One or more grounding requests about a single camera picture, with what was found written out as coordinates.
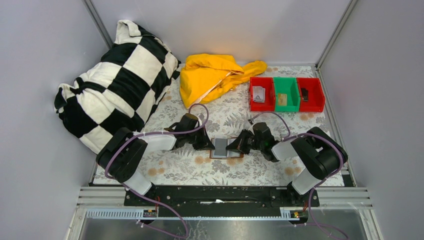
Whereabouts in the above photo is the brown leather card holder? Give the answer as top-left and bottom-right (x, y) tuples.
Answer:
(209, 137), (244, 160)

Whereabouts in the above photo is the gold card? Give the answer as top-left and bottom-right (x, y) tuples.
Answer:
(277, 93), (288, 106)

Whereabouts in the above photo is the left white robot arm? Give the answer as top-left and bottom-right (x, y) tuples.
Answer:
(96, 113), (215, 196)

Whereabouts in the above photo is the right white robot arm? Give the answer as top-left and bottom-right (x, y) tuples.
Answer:
(226, 122), (348, 197)

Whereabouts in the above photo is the silver VIP card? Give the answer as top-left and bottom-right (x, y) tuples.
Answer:
(252, 85), (266, 103)

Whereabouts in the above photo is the black card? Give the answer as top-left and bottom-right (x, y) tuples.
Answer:
(300, 87), (309, 102)

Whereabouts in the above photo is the left red bin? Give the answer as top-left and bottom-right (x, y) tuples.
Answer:
(248, 77), (276, 112)

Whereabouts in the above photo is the red bin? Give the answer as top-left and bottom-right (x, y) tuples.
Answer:
(296, 77), (326, 113)
(248, 77), (276, 112)

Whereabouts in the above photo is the yellow cloth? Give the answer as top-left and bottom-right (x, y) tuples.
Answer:
(179, 53), (268, 109)

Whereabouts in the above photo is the green bin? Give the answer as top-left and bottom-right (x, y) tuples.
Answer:
(273, 77), (301, 112)

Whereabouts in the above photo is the right red bin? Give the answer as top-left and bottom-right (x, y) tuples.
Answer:
(296, 77), (326, 113)

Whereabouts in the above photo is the black white checkered pillow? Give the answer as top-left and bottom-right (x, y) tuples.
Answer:
(54, 19), (180, 154)

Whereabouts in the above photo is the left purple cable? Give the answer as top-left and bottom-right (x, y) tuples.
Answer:
(104, 103), (210, 239)

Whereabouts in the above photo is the purple cable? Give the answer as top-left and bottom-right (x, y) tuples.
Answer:
(104, 103), (210, 239)
(248, 111), (352, 240)

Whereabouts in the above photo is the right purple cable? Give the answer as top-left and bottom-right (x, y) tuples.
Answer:
(248, 111), (352, 240)

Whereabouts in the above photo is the aluminium frame rail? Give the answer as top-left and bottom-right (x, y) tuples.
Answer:
(317, 187), (373, 210)

